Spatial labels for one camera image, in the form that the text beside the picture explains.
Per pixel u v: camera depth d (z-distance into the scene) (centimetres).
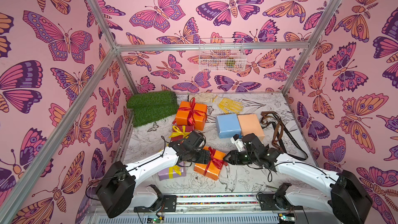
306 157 87
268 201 73
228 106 113
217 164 78
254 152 63
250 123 98
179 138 91
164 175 76
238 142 76
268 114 107
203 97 117
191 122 92
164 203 73
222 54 95
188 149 64
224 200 75
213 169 77
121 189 41
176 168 77
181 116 96
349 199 40
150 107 110
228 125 95
